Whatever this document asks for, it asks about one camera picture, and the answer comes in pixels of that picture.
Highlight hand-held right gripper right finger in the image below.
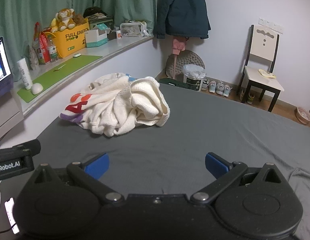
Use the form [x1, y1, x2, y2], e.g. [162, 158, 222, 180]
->
[190, 152, 283, 204]

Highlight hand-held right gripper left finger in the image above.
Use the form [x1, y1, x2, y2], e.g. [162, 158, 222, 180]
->
[33, 152, 125, 204]

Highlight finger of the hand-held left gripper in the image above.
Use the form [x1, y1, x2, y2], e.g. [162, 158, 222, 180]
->
[10, 139, 42, 157]

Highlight white knit sweater coloured letters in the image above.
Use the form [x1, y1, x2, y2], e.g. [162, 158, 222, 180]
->
[59, 72, 171, 137]

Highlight bed with grey sheet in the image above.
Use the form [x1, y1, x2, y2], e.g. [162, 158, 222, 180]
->
[0, 82, 310, 240]

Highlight smartphone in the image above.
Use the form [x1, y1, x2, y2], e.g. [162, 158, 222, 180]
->
[4, 197, 20, 235]

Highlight white lotion tube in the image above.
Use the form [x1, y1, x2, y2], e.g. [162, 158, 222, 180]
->
[17, 58, 33, 90]

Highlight shoe with green trim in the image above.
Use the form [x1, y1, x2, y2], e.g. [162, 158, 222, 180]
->
[246, 91, 257, 105]

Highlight green desk mat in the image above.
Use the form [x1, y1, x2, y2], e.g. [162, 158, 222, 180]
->
[17, 55, 103, 103]

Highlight white bucket with bag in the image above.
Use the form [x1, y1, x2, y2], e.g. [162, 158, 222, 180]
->
[182, 64, 206, 92]

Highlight laptop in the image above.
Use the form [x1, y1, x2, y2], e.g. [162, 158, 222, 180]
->
[0, 36, 14, 99]

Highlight dark green flat box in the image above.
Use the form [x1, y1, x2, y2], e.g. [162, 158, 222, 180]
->
[158, 77, 188, 88]

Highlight clear water bottle green label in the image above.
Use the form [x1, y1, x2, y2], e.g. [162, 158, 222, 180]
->
[46, 35, 59, 63]

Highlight red snack bag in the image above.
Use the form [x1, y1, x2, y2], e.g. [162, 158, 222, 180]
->
[32, 22, 53, 65]

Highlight pink basket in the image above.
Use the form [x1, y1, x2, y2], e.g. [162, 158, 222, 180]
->
[296, 106, 310, 125]

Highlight yellow cloth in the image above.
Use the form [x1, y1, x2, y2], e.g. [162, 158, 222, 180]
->
[258, 69, 277, 79]

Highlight grey round massage cushion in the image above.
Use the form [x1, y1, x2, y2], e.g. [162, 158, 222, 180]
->
[166, 50, 206, 80]

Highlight yellow storage box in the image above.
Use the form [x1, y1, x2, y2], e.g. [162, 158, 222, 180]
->
[51, 18, 91, 58]

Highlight white and teal box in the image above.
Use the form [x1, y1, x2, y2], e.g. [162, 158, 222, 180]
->
[85, 23, 108, 48]

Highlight tan monkey plush toy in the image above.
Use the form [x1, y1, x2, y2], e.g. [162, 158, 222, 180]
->
[50, 8, 78, 33]

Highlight brown plush toy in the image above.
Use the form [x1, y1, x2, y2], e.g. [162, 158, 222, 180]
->
[73, 13, 85, 26]

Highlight clear zip pouch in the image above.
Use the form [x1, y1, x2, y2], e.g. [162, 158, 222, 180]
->
[120, 21, 150, 38]

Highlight dark green tin box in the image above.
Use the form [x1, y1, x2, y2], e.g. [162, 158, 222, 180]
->
[88, 16, 115, 30]

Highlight black cap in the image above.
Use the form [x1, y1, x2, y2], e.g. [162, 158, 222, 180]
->
[83, 6, 108, 18]

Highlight dark teal jacket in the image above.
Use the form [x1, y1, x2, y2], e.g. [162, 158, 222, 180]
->
[153, 0, 211, 39]

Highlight white chair with black frame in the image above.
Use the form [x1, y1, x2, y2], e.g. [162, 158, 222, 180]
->
[239, 24, 285, 112]

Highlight white wall socket strip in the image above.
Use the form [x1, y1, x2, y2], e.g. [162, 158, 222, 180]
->
[258, 17, 285, 34]

